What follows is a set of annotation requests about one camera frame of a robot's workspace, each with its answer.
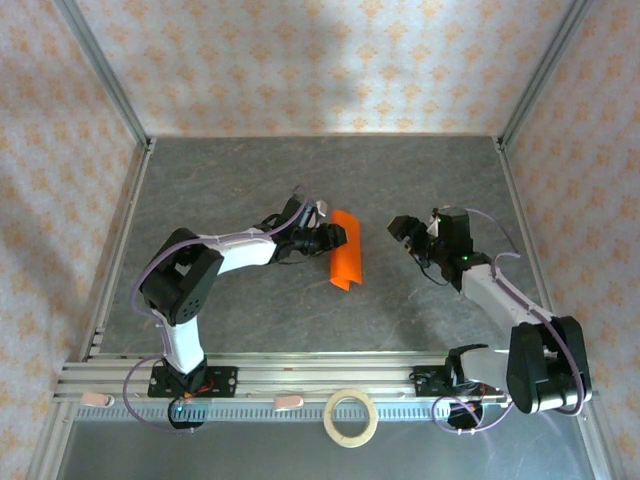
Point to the orange cloth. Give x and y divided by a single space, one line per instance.
347 250

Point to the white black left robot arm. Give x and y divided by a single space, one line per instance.
240 250

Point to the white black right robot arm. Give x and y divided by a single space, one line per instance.
492 295

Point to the pink clip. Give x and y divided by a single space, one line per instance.
95 399
288 402

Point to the beige tape roll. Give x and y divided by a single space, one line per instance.
332 425

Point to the grey metal shelf plate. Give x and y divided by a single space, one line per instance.
250 455

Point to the aluminium table side rail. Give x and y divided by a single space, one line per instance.
117 250
530 250

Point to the long aluminium base rail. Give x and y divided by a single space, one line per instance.
310 372

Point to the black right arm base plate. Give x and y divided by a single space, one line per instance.
425 382

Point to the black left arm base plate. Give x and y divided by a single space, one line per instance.
225 382

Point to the aluminium frame post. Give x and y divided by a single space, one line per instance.
545 75
107 75

